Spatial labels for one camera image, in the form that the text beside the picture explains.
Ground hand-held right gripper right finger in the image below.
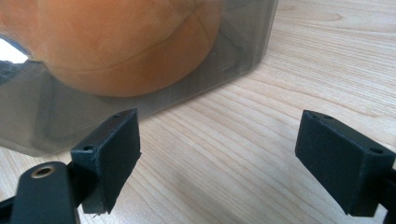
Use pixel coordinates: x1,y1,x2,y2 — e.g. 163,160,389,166
294,109,396,217

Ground grey translucent storage box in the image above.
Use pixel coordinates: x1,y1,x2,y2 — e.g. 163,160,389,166
0,0,279,158

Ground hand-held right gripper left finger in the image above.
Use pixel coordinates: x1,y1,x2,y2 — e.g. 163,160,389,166
70,108,142,215

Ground orange plush toy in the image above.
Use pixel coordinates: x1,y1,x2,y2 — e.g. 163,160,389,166
0,0,225,98

